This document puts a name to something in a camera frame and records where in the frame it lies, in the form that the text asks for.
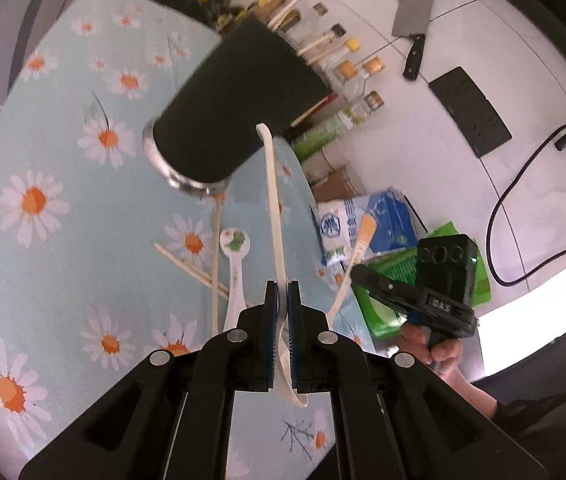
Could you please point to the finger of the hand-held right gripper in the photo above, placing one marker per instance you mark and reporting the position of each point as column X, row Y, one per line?
column 380, row 285

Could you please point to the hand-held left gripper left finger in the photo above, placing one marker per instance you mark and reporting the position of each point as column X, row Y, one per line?
column 273, row 330

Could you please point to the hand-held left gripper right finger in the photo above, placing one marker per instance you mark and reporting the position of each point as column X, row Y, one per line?
column 293, row 330

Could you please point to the green print ceramic spoon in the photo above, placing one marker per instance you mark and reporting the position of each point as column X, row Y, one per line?
column 235, row 245

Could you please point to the black utensil holder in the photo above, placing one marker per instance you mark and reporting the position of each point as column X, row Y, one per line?
column 223, row 110

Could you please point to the person's right forearm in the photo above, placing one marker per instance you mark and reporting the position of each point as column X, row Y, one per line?
column 478, row 395

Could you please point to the person's right hand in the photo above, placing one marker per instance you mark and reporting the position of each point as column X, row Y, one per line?
column 443, row 355

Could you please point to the green sugar bag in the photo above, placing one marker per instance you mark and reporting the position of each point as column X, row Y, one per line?
column 388, row 320

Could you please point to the white blue salt bag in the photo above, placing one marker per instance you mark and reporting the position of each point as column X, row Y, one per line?
column 343, row 225

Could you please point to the dark cloth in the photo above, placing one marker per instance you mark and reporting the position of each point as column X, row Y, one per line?
column 563, row 360

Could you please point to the group of condiment bottles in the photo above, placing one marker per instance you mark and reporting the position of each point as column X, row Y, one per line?
column 328, row 132

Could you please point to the daisy print tablecloth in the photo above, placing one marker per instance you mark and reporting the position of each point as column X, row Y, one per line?
column 63, row 260

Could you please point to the black wall power socket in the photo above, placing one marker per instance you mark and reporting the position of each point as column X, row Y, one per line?
column 470, row 110

